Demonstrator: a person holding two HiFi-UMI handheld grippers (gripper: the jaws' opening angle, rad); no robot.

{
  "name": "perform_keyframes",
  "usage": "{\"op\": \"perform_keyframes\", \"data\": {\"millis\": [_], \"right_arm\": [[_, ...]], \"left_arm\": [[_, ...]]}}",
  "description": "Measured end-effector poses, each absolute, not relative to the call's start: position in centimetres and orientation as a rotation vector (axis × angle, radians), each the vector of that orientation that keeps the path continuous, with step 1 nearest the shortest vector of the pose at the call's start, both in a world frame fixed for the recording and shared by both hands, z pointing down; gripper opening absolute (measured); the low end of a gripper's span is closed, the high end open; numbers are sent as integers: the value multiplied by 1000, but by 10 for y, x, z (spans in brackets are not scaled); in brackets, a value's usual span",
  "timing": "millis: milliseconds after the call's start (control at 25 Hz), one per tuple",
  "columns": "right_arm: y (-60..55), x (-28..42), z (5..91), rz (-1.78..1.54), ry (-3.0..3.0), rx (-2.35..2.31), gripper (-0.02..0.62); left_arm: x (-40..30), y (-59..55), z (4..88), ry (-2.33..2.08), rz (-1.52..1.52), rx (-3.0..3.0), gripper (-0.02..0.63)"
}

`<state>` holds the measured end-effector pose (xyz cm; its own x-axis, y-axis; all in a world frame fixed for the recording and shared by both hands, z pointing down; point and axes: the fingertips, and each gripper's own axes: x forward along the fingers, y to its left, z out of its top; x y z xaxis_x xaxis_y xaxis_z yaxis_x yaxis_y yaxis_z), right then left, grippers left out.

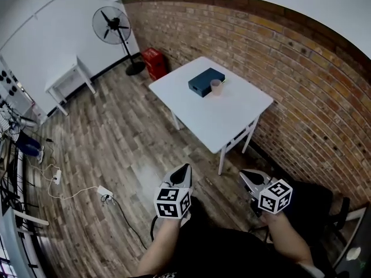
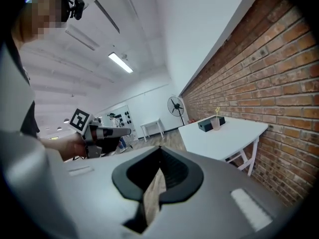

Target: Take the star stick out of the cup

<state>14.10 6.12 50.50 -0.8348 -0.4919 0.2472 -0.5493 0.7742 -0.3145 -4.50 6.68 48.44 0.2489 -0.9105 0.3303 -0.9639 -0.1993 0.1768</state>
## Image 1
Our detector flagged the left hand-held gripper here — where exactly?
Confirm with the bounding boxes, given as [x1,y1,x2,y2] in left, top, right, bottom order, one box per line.
[153,163,193,220]

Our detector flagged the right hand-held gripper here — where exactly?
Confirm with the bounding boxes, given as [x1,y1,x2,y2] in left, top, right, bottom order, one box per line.
[239,169,293,214]

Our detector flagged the translucent pink cup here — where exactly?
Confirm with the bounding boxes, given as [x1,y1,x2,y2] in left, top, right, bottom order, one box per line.
[210,79,223,97]

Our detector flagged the person's right forearm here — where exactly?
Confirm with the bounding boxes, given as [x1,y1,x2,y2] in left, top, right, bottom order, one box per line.
[260,211,315,268]

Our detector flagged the person's left forearm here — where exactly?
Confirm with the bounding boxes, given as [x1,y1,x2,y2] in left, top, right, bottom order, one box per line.
[136,217,182,278]

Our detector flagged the black office chair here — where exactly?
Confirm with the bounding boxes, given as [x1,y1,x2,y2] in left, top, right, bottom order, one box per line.
[283,180,351,248]

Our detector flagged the white square table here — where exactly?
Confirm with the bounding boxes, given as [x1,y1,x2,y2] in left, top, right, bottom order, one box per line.
[148,56,274,175]

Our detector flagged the person's black clothing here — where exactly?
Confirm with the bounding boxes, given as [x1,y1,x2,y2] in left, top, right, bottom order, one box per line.
[127,195,322,278]

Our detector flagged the large white power strip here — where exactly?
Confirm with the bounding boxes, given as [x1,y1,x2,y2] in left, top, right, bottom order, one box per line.
[97,185,114,200]

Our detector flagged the dark blue flat box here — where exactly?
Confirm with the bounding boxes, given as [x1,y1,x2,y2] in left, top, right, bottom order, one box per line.
[188,67,227,98]

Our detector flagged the dark desk with white edge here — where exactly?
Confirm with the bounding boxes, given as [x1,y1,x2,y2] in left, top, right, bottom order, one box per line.
[333,201,371,278]

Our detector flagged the red plastic crate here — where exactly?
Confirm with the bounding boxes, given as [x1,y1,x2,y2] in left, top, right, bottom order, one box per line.
[141,47,169,82]

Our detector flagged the white round object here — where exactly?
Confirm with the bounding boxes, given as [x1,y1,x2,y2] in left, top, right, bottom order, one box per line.
[346,246,362,262]

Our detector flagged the small white side table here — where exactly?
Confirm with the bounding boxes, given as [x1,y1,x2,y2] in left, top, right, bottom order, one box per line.
[45,54,96,116]

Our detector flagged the black standing fan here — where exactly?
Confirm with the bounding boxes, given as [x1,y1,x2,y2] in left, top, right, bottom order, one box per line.
[92,6,146,76]

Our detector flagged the black metal railing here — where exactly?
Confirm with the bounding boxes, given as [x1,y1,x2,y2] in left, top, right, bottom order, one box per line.
[0,143,32,237]

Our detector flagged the white long table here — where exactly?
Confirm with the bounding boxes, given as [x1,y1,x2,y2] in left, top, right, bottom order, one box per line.
[0,206,50,278]

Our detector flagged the white board with black holds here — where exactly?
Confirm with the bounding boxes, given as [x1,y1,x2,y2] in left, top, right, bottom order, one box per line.
[0,55,33,121]

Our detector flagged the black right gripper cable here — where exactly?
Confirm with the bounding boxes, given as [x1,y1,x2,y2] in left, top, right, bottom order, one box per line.
[248,224,273,243]

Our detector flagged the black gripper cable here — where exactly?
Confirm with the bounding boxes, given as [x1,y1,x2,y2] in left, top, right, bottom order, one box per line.
[150,215,159,242]
[248,224,273,243]

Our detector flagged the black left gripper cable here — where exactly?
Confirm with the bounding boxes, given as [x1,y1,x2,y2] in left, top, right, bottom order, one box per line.
[150,215,159,242]

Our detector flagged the black floor cable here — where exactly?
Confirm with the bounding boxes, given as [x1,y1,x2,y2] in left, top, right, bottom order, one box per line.
[100,194,148,250]

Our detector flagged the white floor cable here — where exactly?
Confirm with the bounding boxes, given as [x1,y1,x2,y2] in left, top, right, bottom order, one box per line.
[28,158,100,201]

